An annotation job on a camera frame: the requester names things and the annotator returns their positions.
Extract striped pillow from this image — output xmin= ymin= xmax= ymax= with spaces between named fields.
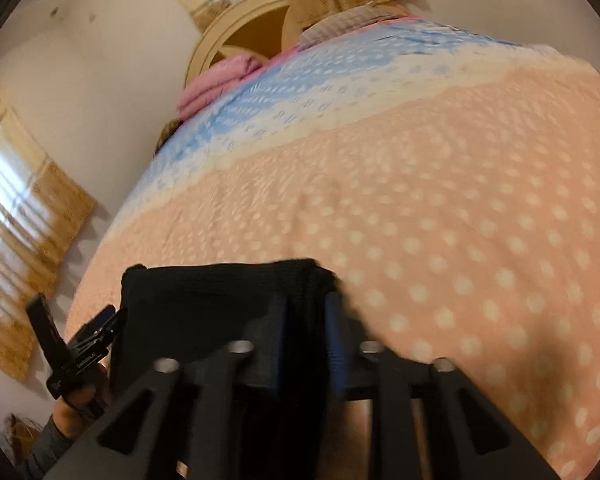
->
xmin=297 ymin=4 xmax=410 ymax=51

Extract folded pink blanket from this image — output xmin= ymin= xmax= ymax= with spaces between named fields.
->
xmin=176 ymin=54 xmax=263 ymax=122

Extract polka dot bedspread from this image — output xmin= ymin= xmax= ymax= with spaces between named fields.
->
xmin=66 ymin=20 xmax=600 ymax=479

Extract grey sleeve forearm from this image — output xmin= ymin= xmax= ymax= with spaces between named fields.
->
xmin=16 ymin=418 xmax=74 ymax=480

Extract brown patterned cloth bundle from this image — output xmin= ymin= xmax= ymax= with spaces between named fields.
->
xmin=154 ymin=119 xmax=183 ymax=155

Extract person's left hand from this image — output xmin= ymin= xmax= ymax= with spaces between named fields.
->
xmin=52 ymin=364 xmax=112 ymax=440

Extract cream wooden headboard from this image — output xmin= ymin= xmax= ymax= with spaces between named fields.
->
xmin=184 ymin=0 xmax=302 ymax=86

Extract black pants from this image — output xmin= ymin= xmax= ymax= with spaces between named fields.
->
xmin=109 ymin=257 xmax=372 ymax=396

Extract beige window curtain left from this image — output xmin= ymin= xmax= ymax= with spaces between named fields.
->
xmin=0 ymin=90 xmax=96 ymax=382

